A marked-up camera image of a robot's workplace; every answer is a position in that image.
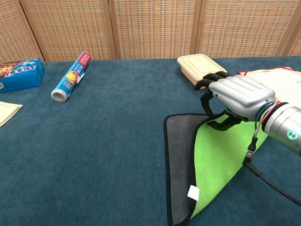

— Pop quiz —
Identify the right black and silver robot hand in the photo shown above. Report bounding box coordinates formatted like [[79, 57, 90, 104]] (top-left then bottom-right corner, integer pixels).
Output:
[[194, 71, 276, 131]]

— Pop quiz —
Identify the grey cloth mat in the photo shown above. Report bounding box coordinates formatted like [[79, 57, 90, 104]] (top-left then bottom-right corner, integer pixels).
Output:
[[163, 112, 269, 226]]

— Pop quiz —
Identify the red certificate folder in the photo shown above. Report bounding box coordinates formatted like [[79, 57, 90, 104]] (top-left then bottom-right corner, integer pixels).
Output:
[[237, 66, 301, 104]]

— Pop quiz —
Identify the beige lidded food container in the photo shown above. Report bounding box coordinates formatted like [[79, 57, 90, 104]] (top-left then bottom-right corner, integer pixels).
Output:
[[176, 53, 228, 87]]

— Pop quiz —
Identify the blue carpet table cover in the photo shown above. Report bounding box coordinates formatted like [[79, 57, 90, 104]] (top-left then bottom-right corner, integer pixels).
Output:
[[0, 56, 301, 226]]

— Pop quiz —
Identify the blue plastic wrap roll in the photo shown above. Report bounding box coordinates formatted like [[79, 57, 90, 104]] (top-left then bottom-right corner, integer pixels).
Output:
[[50, 51, 92, 103]]

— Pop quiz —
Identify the blue snack box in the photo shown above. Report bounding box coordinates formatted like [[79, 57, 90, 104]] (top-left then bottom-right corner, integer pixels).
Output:
[[0, 58, 46, 93]]

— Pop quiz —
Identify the pale yellow spiral notepad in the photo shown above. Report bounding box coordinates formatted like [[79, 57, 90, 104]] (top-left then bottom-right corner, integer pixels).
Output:
[[0, 101, 24, 128]]

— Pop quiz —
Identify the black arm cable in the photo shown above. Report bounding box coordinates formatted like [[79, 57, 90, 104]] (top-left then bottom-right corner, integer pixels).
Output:
[[242, 117, 301, 207]]

